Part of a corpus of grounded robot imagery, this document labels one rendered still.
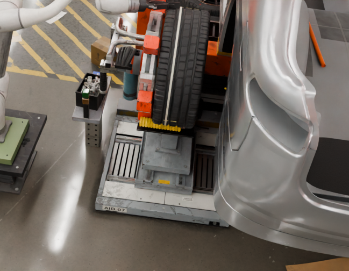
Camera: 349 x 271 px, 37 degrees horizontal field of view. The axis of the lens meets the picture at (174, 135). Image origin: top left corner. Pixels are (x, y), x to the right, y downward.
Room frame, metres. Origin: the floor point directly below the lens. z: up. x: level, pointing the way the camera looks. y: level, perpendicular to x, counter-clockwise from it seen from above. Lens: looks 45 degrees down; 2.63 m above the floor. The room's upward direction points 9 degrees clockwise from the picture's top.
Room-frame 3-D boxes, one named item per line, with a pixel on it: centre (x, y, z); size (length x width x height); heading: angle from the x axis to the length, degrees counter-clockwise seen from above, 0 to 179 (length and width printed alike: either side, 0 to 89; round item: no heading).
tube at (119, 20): (2.39, 0.32, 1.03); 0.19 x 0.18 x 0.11; 92
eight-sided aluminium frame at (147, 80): (2.29, 0.20, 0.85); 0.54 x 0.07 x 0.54; 2
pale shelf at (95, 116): (2.40, 0.55, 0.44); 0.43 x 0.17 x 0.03; 2
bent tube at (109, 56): (2.19, 0.31, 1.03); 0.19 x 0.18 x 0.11; 92
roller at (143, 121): (2.18, 0.09, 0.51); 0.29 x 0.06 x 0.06; 92
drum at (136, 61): (2.29, 0.27, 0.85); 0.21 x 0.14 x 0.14; 92
